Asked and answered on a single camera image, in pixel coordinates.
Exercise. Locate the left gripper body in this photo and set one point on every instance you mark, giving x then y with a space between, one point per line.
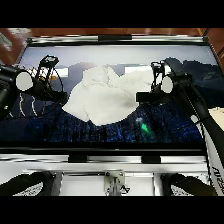
53 95

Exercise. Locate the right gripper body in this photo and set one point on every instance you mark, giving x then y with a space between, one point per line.
148 97

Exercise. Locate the white shirt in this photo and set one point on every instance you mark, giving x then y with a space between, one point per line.
106 96

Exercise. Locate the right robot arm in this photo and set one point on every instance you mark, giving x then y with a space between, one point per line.
203 113

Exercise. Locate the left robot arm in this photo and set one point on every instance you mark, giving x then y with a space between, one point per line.
10 83

